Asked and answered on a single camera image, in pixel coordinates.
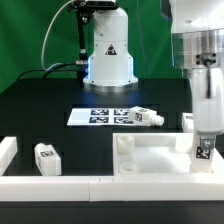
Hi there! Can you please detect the grey cable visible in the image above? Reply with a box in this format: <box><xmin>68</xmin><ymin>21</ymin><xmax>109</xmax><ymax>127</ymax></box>
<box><xmin>40</xmin><ymin>0</ymin><xmax>75</xmax><ymax>72</ymax></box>

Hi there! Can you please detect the black cable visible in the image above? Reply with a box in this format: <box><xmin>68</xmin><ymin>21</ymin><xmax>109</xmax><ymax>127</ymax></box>
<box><xmin>17</xmin><ymin>61</ymin><xmax>88</xmax><ymax>81</ymax></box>

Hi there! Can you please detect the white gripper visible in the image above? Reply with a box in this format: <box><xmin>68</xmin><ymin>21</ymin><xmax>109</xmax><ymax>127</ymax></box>
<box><xmin>191</xmin><ymin>68</ymin><xmax>224</xmax><ymax>150</ymax></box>

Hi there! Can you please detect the white square tabletop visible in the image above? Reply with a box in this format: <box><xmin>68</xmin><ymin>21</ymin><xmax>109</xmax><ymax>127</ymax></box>
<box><xmin>113</xmin><ymin>133</ymin><xmax>224</xmax><ymax>176</ymax></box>

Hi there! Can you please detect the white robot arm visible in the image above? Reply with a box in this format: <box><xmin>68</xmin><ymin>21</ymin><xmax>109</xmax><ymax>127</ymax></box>
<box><xmin>84</xmin><ymin>0</ymin><xmax>224</xmax><ymax>150</ymax></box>

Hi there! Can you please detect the AprilTag marker sheet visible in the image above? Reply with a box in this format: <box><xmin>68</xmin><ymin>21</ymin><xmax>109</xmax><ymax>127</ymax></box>
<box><xmin>67</xmin><ymin>108</ymin><xmax>133</xmax><ymax>126</ymax></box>

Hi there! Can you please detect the white U-shaped fence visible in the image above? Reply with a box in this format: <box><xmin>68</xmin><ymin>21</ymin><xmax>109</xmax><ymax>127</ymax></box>
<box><xmin>0</xmin><ymin>137</ymin><xmax>224</xmax><ymax>202</ymax></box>

